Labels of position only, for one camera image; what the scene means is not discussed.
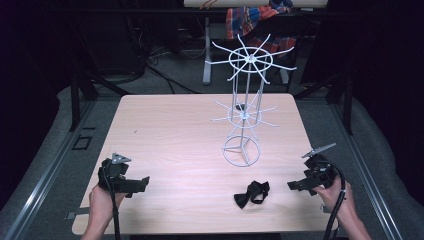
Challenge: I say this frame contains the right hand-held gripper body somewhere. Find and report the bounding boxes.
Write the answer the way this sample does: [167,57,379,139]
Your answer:
[295,142,338,197]

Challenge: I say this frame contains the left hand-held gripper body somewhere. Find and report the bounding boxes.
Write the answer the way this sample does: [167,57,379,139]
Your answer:
[97,152,144,198]

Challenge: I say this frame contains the person's right hand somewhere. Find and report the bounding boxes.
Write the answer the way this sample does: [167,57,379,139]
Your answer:
[312,175,357,222]

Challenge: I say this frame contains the person's left hand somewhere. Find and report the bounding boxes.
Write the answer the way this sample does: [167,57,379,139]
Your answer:
[87,183,128,219]

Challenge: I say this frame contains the black bow tie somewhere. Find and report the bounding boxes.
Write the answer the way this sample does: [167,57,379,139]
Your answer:
[233,180,271,210]

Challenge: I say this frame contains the black metal stand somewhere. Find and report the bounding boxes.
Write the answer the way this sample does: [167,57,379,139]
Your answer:
[293,65,355,136]
[67,65,132,133]

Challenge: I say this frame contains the white background desk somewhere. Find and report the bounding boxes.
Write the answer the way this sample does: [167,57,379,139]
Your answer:
[183,0,330,86]

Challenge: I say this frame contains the plaid cloth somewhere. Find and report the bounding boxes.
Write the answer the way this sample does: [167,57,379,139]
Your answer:
[225,0,298,52]

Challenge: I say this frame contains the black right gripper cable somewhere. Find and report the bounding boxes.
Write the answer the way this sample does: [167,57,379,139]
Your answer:
[317,160,348,240]

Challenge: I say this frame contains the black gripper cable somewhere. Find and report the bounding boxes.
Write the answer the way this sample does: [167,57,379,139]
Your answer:
[101,164,122,240]
[317,160,348,240]

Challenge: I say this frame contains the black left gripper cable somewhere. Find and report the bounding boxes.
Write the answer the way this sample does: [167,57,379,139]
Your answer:
[101,164,122,240]

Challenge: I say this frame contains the aluminium floor rail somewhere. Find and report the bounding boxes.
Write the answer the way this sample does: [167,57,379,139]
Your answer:
[2,99,98,240]
[327,101,405,240]

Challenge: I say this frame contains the white wire display rack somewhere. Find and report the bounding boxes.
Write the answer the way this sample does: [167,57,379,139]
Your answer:
[204,33,298,168]

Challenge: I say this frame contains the black floor cables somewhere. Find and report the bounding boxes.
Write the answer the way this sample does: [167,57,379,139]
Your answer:
[126,19,202,96]

